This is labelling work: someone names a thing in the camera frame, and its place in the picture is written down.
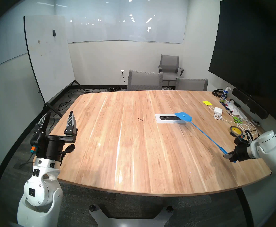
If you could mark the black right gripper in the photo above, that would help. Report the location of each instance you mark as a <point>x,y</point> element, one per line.
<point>242,153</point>

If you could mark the black and yellow tape roll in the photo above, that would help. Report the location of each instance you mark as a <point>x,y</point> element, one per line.
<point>232,132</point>

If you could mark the rolling white whiteboard black stand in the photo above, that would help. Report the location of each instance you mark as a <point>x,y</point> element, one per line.
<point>48,58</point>

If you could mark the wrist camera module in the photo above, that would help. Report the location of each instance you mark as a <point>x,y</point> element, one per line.
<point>239,140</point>
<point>34,140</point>

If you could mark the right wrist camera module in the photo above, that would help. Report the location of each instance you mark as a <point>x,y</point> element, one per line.
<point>239,140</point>

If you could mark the grey office chair with armrests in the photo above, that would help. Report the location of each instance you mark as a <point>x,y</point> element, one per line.
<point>169,63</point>

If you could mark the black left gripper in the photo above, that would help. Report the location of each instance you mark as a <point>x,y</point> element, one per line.
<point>50,148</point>

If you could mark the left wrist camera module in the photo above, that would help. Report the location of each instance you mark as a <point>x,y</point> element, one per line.
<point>34,140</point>

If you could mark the blue plastic fly swatter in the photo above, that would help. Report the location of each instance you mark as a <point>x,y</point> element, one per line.
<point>182,116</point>

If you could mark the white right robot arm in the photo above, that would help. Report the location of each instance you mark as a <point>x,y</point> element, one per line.
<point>272,150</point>

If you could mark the wall whiteboard with blue writing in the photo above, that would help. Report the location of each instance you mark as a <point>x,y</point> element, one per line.
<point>5,39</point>

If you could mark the whiteboard marker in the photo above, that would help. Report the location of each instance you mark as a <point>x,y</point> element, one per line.
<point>229,107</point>

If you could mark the white power adapter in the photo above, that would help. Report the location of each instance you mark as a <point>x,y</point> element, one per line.
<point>218,110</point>

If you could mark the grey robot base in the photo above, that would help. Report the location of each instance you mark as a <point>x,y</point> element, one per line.
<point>128,221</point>

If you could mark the yellow sticky note pad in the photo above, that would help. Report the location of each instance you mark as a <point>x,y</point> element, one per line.
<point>207,103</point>

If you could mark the wide glass wall whiteboard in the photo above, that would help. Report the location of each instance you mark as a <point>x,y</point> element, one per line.
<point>128,28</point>

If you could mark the whiteboard cleaner spray bottle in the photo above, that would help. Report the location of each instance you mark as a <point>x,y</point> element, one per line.
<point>223,96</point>

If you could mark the grey mesh office chair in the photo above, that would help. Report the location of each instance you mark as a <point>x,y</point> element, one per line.
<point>145,81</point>
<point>192,84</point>

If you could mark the silver table power outlet box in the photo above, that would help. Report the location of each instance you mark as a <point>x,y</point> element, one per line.
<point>168,118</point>

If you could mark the black video sound bar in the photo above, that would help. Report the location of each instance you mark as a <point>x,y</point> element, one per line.
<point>249,102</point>

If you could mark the large black TV screen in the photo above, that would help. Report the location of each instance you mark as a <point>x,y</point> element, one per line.
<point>246,51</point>

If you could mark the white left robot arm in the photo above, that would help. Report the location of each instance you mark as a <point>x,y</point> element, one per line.
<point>37,191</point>

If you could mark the crumpled white tissue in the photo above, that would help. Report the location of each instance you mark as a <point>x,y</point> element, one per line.
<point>237,111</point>

